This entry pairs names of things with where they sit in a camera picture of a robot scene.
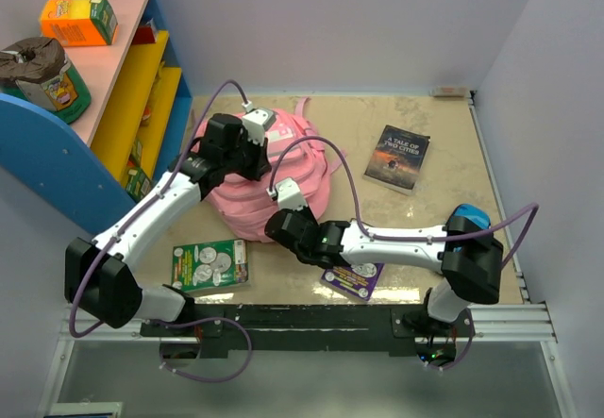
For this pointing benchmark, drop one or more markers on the green box on lower shelf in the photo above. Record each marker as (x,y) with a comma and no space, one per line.
(136,183)

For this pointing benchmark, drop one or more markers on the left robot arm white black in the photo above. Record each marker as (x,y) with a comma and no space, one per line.
(99,274)

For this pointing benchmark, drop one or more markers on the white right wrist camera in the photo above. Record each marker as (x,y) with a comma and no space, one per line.
(288,195)

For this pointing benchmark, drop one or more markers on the orange green juice box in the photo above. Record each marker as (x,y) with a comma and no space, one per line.
(79,23)

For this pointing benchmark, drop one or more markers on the dark novel Two Cities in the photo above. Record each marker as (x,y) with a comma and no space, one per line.
(397,159)

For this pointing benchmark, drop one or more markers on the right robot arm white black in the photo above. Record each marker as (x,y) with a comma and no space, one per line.
(468,258)

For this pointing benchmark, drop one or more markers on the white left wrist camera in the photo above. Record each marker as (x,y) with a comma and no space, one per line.
(256,123)

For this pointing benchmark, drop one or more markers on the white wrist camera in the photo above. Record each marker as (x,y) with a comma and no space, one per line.
(288,195)
(256,123)

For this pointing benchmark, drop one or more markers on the small pink white eraser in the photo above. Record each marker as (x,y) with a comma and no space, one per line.
(450,92)

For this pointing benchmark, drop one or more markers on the blue pencil case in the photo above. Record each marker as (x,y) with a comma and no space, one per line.
(476,215)

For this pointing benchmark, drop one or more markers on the purple paperback book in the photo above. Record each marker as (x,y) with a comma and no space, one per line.
(358,281)

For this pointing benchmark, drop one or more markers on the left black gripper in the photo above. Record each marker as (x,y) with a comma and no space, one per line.
(262,164)

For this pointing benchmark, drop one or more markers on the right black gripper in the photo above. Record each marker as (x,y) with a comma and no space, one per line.
(305,211)

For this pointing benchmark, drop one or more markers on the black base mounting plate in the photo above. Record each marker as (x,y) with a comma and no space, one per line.
(220,329)

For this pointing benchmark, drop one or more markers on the blue pink yellow shelf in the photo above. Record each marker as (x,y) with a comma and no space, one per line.
(139,92)

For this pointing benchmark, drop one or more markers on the pink student backpack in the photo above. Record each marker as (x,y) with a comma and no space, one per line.
(245,205)

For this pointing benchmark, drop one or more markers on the green paperback book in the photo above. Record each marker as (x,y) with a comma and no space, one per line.
(210,266)

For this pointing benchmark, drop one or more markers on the red item on shelf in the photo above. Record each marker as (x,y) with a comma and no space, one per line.
(146,33)

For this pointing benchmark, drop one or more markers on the brown topped green canister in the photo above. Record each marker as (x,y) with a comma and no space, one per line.
(39,71)

